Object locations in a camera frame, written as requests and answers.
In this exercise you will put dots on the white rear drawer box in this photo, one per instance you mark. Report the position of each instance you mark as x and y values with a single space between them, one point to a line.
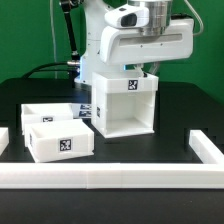
46 112

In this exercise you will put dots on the white left rail fence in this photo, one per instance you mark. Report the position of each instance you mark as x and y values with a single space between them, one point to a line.
4 139

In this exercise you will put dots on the white drawer box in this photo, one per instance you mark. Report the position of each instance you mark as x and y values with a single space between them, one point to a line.
60 140
46 112

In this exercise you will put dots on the white drawer cabinet frame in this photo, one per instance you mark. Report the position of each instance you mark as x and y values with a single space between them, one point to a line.
123 104

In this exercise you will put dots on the white front rail fence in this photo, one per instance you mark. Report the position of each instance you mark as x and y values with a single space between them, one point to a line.
102 176

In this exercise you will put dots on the marker tag sheet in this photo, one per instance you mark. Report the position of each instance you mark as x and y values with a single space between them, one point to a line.
81 110

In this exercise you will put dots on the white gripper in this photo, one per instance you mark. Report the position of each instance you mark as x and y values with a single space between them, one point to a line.
129 46

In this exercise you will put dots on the white front drawer box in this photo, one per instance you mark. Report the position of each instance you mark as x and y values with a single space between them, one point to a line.
60 140

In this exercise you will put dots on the white right rail fence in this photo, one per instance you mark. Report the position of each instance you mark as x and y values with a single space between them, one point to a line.
205 149

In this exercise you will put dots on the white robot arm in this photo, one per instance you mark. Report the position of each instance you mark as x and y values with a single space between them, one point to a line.
159 19

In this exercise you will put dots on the white rail fence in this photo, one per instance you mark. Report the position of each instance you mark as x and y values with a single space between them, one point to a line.
205 149
102 176
4 139

